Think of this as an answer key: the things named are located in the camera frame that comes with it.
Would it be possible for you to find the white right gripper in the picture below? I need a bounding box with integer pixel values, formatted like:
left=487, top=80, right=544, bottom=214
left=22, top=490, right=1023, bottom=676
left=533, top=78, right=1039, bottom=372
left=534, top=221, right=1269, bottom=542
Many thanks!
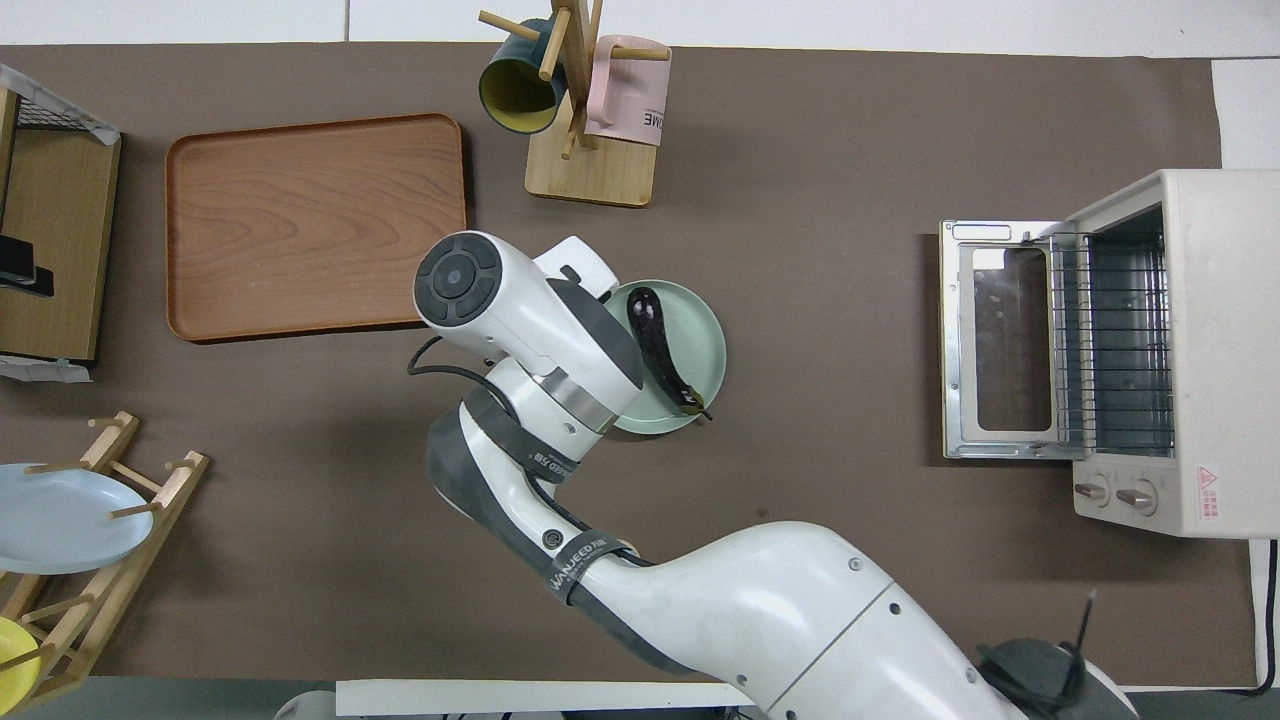
left=533, top=236, right=621, bottom=303

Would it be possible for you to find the dark purple eggplant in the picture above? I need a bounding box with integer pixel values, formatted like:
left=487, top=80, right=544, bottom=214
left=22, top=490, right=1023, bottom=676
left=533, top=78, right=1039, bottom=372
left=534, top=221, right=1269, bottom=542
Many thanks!
left=626, top=286, right=714, bottom=419

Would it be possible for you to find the light green plate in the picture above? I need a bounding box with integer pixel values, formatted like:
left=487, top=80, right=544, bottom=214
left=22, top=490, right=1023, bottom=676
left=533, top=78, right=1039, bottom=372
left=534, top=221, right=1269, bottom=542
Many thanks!
left=600, top=279, right=728, bottom=436

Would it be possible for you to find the glass toaster oven door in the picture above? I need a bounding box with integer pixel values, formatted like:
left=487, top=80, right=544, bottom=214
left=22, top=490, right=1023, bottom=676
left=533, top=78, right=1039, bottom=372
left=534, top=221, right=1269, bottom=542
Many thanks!
left=938, top=220, right=1077, bottom=461

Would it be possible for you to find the cream white toaster oven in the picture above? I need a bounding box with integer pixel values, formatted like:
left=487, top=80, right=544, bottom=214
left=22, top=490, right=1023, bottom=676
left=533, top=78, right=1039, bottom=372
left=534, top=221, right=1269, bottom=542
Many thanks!
left=1063, top=168, right=1280, bottom=541

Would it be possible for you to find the wooden mug tree stand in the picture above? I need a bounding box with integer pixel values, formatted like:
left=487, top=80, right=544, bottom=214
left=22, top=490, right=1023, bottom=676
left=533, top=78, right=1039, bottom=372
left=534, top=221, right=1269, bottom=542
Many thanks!
left=477, top=0, right=671, bottom=209

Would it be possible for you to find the wooden cabinet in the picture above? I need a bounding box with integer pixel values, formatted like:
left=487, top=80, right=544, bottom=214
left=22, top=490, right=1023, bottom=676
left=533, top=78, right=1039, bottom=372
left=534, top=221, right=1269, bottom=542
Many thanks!
left=0, top=88, right=123, bottom=363

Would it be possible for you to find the clear tape strip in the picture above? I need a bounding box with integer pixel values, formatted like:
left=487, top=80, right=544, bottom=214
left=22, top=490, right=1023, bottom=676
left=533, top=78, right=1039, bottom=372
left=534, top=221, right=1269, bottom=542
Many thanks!
left=0, top=63, right=121, bottom=146
left=0, top=355, right=93, bottom=384

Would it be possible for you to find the pink mug with print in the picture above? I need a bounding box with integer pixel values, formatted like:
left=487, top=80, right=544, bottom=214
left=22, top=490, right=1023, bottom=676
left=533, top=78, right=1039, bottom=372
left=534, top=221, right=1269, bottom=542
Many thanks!
left=584, top=35, right=673, bottom=148

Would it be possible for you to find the dark green mug yellow inside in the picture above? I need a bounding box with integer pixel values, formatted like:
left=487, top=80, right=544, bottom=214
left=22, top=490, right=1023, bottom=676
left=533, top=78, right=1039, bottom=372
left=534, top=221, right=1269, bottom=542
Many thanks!
left=478, top=18, right=571, bottom=136

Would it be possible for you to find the light blue plate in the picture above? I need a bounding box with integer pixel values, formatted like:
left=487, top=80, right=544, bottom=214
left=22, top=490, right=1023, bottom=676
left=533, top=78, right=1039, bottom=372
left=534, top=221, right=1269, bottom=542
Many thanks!
left=0, top=463, right=156, bottom=576

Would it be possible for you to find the brown wooden serving tray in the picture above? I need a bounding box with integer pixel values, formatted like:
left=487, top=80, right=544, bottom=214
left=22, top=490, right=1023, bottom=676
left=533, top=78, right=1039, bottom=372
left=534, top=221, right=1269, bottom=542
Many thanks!
left=165, top=112, right=469, bottom=344

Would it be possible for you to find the brown table mat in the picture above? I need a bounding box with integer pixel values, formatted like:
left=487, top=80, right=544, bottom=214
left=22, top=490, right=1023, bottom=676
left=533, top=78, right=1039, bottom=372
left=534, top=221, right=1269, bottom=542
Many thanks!
left=0, top=42, right=1257, bottom=691

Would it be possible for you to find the wooden dish rack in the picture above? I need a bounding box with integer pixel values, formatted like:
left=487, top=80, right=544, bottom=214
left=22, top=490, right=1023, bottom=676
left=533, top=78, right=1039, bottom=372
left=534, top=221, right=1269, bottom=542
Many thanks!
left=0, top=410, right=211, bottom=716

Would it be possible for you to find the yellow plate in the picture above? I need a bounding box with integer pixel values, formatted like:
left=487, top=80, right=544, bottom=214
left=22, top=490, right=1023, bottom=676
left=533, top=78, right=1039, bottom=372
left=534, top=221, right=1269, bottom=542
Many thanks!
left=0, top=615, right=43, bottom=713

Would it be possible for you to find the black wire mesh basket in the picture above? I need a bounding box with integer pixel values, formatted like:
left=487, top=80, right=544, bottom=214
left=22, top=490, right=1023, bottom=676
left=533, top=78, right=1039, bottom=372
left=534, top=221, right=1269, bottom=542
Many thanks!
left=15, top=95, right=101, bottom=133

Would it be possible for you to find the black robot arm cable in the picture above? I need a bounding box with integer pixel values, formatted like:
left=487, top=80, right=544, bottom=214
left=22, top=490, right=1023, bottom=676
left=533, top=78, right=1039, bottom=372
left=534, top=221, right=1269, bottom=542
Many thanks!
left=407, top=335, right=661, bottom=571
left=1058, top=590, right=1097, bottom=701

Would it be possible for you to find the black velcro strap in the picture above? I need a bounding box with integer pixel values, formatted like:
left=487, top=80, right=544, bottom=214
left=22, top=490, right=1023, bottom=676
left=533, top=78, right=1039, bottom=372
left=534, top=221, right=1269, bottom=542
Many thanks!
left=468, top=385, right=586, bottom=487
left=545, top=530, right=627, bottom=607

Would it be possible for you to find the metal wire oven rack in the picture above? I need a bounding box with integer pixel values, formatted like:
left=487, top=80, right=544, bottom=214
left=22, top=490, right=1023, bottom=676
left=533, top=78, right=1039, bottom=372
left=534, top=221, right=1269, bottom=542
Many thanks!
left=1022, top=230, right=1174, bottom=453

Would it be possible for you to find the black oven power cable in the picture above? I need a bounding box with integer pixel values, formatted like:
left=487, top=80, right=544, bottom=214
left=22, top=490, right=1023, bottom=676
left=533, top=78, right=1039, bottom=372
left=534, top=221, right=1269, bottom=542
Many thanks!
left=1243, top=538, right=1280, bottom=696

